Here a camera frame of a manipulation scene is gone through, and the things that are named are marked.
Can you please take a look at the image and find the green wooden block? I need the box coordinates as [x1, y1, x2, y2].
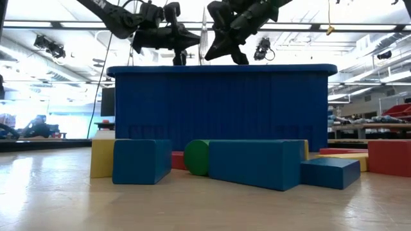
[184, 139, 211, 176]

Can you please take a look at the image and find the large blue plastic bin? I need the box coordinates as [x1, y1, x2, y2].
[107, 63, 338, 152]

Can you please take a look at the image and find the person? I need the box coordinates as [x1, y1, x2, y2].
[22, 114, 60, 139]

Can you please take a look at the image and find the black curved hose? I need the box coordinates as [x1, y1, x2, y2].
[0, 123, 21, 140]

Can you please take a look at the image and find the hanging black cable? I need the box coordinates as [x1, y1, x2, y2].
[85, 31, 114, 140]

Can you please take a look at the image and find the long yellow wooden block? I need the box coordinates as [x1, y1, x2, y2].
[315, 153, 370, 173]

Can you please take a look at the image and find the black ceiling device with cable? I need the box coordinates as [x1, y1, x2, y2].
[253, 37, 276, 62]

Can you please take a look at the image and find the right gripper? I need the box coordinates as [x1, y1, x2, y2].
[204, 0, 281, 66]

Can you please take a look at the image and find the yellow hanging pendant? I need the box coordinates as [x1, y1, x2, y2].
[325, 0, 336, 37]

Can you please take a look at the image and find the blue wooden block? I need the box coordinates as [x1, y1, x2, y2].
[112, 139, 173, 186]
[208, 139, 306, 192]
[300, 157, 362, 191]

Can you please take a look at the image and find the black monitor on stand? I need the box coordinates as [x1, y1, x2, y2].
[100, 87, 116, 117]

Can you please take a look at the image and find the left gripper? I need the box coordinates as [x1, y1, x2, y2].
[131, 1, 202, 67]

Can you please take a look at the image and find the red storage bin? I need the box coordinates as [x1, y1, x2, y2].
[381, 103, 411, 122]

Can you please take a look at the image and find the wooden workbench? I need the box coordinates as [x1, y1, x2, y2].
[330, 123, 411, 141]

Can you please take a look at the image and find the long red wooden block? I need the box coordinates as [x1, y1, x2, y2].
[319, 147, 369, 156]

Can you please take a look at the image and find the small yellow wooden cube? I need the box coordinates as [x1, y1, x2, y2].
[89, 139, 117, 179]

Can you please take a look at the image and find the small red wooden cube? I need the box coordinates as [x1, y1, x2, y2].
[367, 140, 411, 178]

